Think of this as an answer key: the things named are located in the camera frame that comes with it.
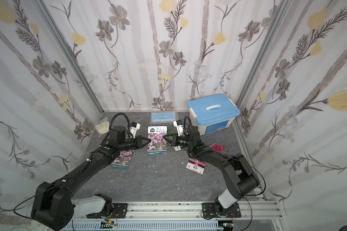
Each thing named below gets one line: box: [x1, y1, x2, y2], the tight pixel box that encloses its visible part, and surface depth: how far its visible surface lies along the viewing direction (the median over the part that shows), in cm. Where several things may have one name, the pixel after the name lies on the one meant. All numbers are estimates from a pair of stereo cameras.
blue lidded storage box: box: [186, 93, 241, 136], surface depth 100 cm
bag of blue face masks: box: [150, 111, 176, 125], surface depth 117 cm
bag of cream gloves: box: [93, 116, 110, 135], surface depth 110 cm
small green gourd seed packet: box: [171, 145, 182, 152], surface depth 100 cm
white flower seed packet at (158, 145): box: [147, 126, 168, 156], surface depth 82 cm
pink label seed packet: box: [186, 158, 207, 175], surface depth 92 cm
